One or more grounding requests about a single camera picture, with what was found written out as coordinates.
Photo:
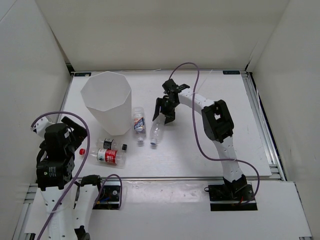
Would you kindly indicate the small bottle black label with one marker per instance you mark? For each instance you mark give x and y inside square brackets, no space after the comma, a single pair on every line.
[111,144]

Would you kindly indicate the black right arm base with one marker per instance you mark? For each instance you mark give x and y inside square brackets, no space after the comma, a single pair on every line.
[222,200]

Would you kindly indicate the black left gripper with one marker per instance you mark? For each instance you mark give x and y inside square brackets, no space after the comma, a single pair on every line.
[78,133]

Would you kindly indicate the white octagonal plastic bin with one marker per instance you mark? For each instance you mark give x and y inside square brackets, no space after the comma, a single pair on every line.
[108,97]

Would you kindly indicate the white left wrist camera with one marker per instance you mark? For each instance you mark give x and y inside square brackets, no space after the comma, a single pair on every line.
[40,126]

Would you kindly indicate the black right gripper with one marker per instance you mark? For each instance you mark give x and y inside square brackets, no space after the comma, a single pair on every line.
[170,116]

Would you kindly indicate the clear unlabelled plastic bottle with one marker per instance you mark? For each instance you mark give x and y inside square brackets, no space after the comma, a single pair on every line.
[157,132]

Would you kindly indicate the white zip tie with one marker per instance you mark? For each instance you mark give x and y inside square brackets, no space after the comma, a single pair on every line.
[197,89]

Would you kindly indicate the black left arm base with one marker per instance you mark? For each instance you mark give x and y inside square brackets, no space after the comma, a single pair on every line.
[111,196]

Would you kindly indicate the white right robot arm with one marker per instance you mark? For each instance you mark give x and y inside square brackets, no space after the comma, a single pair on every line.
[217,124]

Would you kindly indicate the clear bottle blue orange label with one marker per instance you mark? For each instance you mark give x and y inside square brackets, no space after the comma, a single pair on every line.
[139,125]

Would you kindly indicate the clear bottle red label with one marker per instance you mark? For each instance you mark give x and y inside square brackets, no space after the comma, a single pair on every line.
[108,156]

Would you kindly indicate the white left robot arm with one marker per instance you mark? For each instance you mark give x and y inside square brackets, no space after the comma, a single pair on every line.
[68,202]

